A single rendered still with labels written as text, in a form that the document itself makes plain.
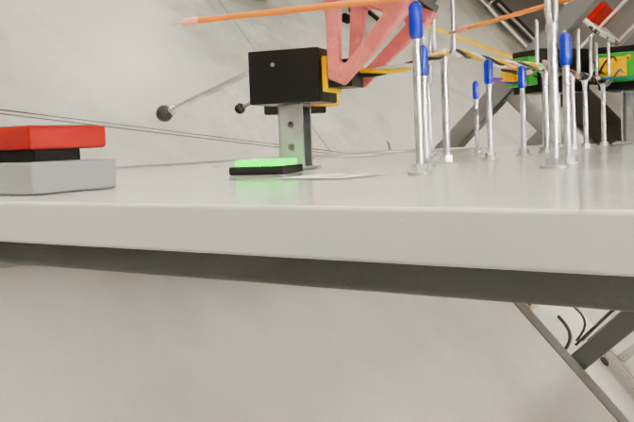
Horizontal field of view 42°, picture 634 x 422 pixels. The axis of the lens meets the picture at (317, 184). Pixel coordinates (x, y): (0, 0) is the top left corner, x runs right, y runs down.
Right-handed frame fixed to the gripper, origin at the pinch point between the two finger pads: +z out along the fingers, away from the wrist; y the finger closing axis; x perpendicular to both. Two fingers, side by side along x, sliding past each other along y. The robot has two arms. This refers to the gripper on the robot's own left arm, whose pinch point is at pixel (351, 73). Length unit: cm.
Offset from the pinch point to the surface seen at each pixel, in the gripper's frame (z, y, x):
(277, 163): 7.0, -8.1, 0.2
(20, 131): 7.4, -25.8, 7.3
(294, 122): 4.9, -1.4, 2.3
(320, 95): 2.2, -2.3, 0.9
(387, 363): 34, 40, -7
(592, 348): 33, 90, -34
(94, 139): 7.2, -22.0, 5.6
